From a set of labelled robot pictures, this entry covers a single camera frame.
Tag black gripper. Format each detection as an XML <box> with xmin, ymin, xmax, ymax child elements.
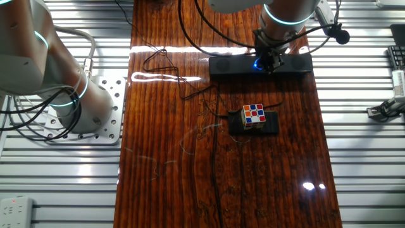
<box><xmin>255</xmin><ymin>46</ymin><xmax>285</xmax><ymax>74</ymax></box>

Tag black speaker bar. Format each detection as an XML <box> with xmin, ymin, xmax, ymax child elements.
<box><xmin>208</xmin><ymin>53</ymin><xmax>314</xmax><ymax>76</ymax></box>

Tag Rubik's cube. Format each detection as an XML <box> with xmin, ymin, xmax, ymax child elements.
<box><xmin>240</xmin><ymin>103</ymin><xmax>266</xmax><ymax>130</ymax></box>

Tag black computer keyboard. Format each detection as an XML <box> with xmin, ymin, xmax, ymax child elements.
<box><xmin>387</xmin><ymin>46</ymin><xmax>405</xmax><ymax>70</ymax></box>

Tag black flat panel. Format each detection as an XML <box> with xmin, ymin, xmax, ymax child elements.
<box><xmin>390</xmin><ymin>24</ymin><xmax>405</xmax><ymax>47</ymax></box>

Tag grey flat device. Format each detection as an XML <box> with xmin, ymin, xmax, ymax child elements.
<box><xmin>375</xmin><ymin>0</ymin><xmax>405</xmax><ymax>8</ymax></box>

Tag silver robot mounting plate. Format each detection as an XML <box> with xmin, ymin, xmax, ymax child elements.
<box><xmin>42</xmin><ymin>75</ymin><xmax>127</xmax><ymax>146</ymax></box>

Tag white power strip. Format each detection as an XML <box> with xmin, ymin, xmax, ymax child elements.
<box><xmin>0</xmin><ymin>196</ymin><xmax>35</xmax><ymax>228</ymax></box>

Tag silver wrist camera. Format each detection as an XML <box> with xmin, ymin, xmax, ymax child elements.
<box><xmin>313</xmin><ymin>0</ymin><xmax>335</xmax><ymax>35</ymax></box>

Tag thick black gripper cable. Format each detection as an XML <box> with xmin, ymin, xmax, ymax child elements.
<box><xmin>177</xmin><ymin>0</ymin><xmax>258</xmax><ymax>58</ymax></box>

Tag small grey bracket camera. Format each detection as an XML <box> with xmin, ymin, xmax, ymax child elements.
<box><xmin>366</xmin><ymin>96</ymin><xmax>405</xmax><ymax>121</ymax></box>

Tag thin black speaker cable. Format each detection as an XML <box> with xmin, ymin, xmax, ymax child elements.
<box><xmin>113</xmin><ymin>0</ymin><xmax>285</xmax><ymax>117</ymax></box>

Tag silver white depth camera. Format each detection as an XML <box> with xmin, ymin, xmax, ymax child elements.
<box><xmin>391</xmin><ymin>69</ymin><xmax>405</xmax><ymax>99</ymax></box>

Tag grey cable with metal plug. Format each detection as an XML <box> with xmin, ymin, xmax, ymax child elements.
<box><xmin>53</xmin><ymin>25</ymin><xmax>97</xmax><ymax>79</ymax></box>

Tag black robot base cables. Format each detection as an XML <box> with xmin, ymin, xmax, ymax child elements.
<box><xmin>0</xmin><ymin>87</ymin><xmax>84</xmax><ymax>143</ymax></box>

